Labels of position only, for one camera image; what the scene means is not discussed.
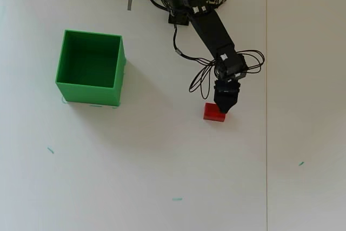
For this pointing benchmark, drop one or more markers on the green square plastic bin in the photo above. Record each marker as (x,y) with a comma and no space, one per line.
(89,90)

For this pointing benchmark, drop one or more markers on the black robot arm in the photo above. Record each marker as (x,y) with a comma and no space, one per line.
(211,30)

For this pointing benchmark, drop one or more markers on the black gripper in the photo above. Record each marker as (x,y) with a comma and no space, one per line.
(226,90)

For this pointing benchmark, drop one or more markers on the red rectangular block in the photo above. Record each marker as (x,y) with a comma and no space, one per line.
(209,113)

